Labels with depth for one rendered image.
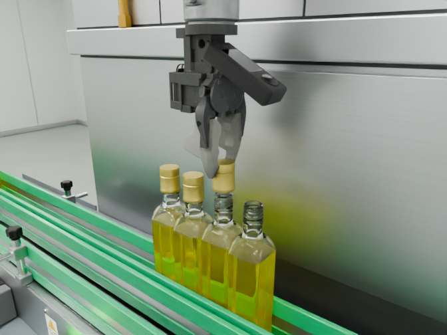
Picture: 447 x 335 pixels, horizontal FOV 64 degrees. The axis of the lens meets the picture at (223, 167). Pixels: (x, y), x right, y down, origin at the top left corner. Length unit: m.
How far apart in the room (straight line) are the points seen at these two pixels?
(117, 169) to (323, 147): 0.61
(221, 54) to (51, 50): 6.45
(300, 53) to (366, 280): 0.37
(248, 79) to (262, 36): 0.17
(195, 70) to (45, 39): 6.37
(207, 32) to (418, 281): 0.46
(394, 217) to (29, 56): 6.43
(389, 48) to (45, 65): 6.49
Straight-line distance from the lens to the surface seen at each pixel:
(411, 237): 0.58
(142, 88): 0.86
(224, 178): 0.52
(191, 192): 0.57
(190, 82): 0.50
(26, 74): 6.69
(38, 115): 6.81
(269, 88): 0.45
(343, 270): 0.65
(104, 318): 0.69
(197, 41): 0.52
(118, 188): 1.03
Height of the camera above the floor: 1.36
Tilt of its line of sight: 19 degrees down
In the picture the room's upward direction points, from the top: straight up
